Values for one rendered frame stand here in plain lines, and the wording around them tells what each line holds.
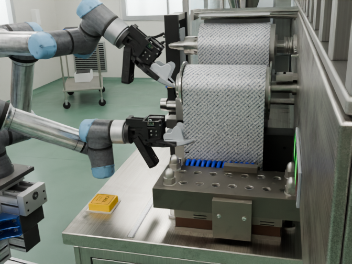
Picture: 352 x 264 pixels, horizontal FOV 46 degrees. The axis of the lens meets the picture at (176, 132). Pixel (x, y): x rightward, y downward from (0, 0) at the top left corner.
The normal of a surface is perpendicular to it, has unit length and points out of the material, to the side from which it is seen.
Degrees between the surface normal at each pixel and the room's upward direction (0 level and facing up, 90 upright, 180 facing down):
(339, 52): 90
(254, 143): 90
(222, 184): 0
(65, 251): 0
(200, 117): 90
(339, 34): 90
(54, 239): 0
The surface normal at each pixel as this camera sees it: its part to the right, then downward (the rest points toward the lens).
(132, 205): -0.04, -0.94
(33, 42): -0.66, 0.27
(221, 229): -0.24, 0.33
